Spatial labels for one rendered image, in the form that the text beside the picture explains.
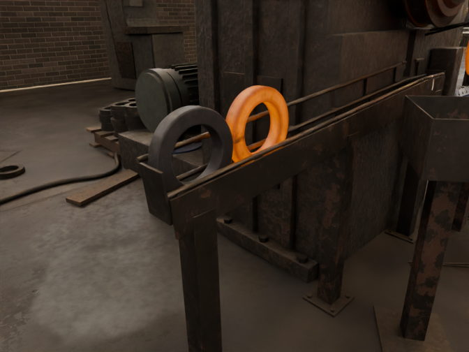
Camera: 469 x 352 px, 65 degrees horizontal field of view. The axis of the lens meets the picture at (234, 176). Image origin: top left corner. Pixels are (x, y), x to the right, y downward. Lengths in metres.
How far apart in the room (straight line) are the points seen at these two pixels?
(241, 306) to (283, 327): 0.17
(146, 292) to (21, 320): 0.41
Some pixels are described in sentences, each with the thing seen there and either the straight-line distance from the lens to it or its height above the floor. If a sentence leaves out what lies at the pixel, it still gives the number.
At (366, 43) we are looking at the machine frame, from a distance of 1.31.
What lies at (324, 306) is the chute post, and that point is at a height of 0.01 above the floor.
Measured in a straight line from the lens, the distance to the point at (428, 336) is 1.37.
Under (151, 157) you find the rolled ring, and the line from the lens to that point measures 0.68.
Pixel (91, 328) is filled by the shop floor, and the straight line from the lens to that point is 1.38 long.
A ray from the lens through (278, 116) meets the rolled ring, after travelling 0.87.
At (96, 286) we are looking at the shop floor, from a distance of 1.54.
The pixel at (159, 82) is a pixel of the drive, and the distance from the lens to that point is 2.09.
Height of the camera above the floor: 0.91
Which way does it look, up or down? 23 degrees down
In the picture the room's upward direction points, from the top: 1 degrees counter-clockwise
